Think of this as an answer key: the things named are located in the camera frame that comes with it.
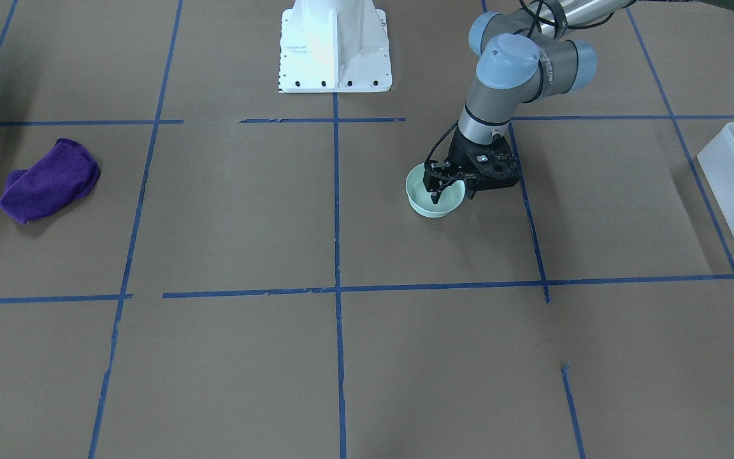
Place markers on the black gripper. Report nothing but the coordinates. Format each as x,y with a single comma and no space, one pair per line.
459,159

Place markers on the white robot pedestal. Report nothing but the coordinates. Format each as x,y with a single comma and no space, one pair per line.
334,47

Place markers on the purple cloth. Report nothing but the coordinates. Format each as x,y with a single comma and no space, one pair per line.
67,173

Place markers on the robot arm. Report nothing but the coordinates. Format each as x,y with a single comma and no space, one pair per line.
523,57

